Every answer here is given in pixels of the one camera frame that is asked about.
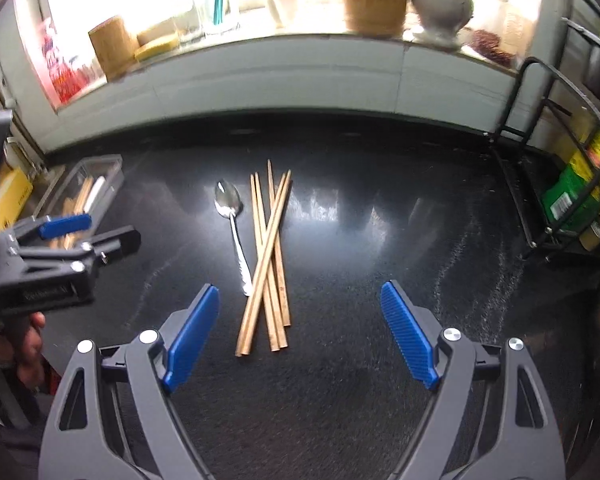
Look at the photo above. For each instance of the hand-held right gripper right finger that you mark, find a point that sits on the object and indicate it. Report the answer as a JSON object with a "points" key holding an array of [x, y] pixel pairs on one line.
{"points": [[410, 335]]}

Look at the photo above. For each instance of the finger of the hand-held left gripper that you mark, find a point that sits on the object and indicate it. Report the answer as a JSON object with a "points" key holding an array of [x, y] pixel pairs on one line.
{"points": [[65, 225], [122, 240]]}

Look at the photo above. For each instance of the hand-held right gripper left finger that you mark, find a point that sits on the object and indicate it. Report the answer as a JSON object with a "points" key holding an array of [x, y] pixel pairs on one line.
{"points": [[192, 340]]}

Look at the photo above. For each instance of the clear plastic container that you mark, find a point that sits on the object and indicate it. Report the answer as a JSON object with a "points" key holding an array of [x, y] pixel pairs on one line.
{"points": [[107, 170]]}

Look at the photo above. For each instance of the silver metal spoon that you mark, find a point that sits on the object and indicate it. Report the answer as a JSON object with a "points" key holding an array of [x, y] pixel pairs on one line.
{"points": [[228, 200]]}

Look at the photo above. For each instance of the bundle of wooden chopsticks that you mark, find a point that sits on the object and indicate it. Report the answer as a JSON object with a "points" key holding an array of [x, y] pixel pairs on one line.
{"points": [[282, 200]]}

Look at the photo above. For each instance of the person's left hand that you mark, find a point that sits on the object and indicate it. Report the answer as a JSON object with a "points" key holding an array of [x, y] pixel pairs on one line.
{"points": [[30, 350]]}

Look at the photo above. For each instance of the yellow cardboard box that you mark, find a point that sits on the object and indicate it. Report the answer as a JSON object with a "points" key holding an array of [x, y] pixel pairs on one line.
{"points": [[12, 195]]}

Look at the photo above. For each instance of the red snack package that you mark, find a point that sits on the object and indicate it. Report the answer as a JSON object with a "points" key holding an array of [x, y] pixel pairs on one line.
{"points": [[65, 70]]}

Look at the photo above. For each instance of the yellow sponge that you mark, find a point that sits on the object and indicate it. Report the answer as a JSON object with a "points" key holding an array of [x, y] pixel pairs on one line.
{"points": [[152, 50]]}

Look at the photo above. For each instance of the green package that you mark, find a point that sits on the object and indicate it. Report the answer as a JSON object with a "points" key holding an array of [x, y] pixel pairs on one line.
{"points": [[575, 185]]}

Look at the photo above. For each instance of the reddish brown clump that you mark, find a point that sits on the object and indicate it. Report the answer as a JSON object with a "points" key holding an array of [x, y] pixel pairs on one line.
{"points": [[492, 47]]}

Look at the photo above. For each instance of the white ceramic pot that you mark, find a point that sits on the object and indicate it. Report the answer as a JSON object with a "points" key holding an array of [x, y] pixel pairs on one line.
{"points": [[440, 10]]}

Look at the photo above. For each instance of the black metal frame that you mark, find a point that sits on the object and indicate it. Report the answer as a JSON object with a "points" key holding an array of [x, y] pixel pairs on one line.
{"points": [[597, 70]]}

